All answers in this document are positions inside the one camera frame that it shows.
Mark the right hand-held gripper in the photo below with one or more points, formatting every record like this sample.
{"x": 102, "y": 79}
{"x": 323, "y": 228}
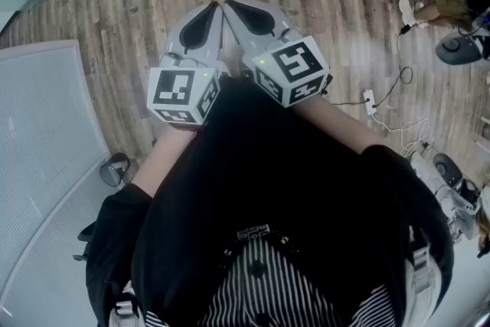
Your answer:
{"x": 294, "y": 61}

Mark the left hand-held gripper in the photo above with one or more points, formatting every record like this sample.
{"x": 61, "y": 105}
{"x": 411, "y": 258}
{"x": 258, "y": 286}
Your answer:
{"x": 168, "y": 88}

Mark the person's right forearm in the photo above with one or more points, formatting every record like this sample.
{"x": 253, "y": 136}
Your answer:
{"x": 337, "y": 122}

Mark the person's left forearm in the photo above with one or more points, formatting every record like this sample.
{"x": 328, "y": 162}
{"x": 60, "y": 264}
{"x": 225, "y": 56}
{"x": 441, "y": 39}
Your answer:
{"x": 164, "y": 157}

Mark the white power strip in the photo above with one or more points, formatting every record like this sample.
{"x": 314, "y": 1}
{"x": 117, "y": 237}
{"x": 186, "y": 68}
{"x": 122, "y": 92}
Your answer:
{"x": 370, "y": 103}

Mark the person in dark shirt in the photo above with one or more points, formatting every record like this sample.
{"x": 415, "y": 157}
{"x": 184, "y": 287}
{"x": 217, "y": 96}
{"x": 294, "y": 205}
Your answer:
{"x": 268, "y": 164}

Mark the black round object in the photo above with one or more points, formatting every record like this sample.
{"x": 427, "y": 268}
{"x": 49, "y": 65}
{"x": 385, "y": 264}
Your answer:
{"x": 111, "y": 174}

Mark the white ribbed panel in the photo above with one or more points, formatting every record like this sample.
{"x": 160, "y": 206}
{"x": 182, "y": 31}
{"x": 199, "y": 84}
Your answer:
{"x": 46, "y": 126}

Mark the grey round device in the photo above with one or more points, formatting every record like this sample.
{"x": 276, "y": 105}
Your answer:
{"x": 455, "y": 48}

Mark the grey device on floor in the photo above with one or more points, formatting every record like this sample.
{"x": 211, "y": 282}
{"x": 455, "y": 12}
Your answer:
{"x": 444, "y": 166}

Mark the black white striped shirt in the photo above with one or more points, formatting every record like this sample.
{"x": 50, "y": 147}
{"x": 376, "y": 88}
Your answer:
{"x": 268, "y": 291}

